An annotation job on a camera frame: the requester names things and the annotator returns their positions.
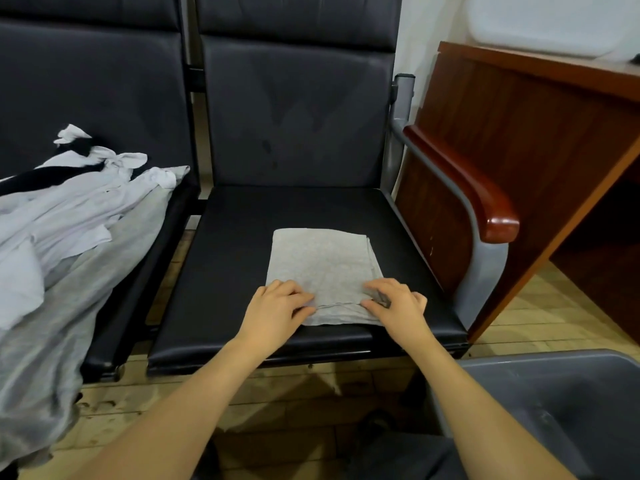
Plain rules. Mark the person's left hand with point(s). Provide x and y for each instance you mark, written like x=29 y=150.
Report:
x=275 y=317

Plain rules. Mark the person's right hand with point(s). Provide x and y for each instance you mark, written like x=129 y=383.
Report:
x=402 y=313

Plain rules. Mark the grey t-shirt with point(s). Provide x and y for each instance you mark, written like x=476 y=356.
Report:
x=325 y=260

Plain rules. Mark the grey plastic storage bin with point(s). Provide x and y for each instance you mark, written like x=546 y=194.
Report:
x=570 y=415

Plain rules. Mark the pile of clothes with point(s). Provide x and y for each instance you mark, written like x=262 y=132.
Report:
x=60 y=275

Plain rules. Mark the person's left forearm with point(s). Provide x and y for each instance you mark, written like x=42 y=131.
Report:
x=170 y=420

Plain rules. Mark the person's right forearm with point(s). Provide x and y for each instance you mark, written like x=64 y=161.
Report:
x=485 y=425

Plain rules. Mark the person's blue jeans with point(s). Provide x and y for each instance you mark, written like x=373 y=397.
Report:
x=400 y=457

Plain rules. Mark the brown wooden bench armrest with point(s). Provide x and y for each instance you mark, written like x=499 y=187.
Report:
x=470 y=190

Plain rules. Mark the black leather bench seat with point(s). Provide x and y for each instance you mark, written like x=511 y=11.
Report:
x=290 y=105
x=90 y=75

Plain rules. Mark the brown wooden desk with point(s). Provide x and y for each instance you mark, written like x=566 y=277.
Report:
x=520 y=125

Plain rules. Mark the white plastic tray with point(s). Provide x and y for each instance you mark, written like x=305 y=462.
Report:
x=560 y=25

